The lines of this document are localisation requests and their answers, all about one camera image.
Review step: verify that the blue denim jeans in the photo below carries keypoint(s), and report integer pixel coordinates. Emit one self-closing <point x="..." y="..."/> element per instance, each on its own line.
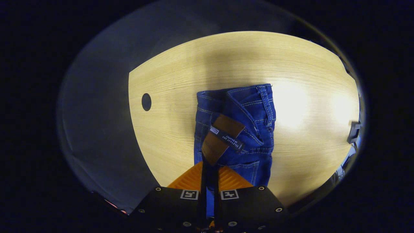
<point x="252" y="113"/>

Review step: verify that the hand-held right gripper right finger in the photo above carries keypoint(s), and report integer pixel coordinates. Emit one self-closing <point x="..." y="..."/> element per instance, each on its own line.
<point x="216" y="200"/>

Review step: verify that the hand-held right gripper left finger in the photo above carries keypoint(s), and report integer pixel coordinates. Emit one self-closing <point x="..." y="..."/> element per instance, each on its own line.
<point x="203" y="200"/>

